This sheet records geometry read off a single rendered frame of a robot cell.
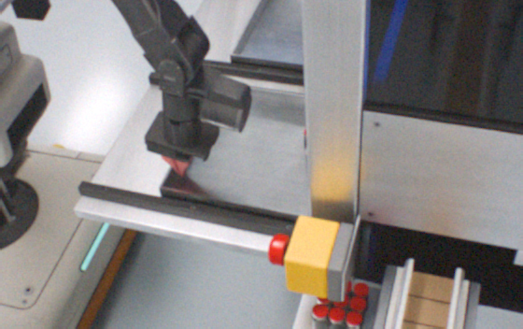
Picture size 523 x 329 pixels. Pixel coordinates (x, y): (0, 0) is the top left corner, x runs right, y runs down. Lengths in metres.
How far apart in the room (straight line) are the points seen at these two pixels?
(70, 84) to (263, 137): 1.74
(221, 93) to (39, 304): 1.01
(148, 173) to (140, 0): 0.36
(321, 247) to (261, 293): 1.19
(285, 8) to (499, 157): 0.80
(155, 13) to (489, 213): 0.47
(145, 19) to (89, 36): 2.18
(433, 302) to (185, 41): 0.47
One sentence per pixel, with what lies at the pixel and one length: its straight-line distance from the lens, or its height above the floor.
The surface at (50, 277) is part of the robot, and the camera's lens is 1.84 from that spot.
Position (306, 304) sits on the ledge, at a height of 0.88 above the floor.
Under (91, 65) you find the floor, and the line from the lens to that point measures 2.89.
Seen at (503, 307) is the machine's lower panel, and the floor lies 0.88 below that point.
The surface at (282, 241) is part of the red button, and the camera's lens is 0.85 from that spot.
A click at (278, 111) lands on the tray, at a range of 1.21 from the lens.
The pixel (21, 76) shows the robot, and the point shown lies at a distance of 1.57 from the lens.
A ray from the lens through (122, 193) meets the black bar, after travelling 1.10.
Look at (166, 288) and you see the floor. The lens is 2.07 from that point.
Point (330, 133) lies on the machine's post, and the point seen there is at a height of 1.16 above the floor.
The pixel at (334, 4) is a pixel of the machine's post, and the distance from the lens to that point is 0.66.
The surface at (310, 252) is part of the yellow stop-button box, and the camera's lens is 0.82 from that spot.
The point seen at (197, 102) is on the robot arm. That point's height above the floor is 1.07.
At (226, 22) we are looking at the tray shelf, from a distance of 1.44.
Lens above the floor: 1.70
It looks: 47 degrees down
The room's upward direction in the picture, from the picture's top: 7 degrees counter-clockwise
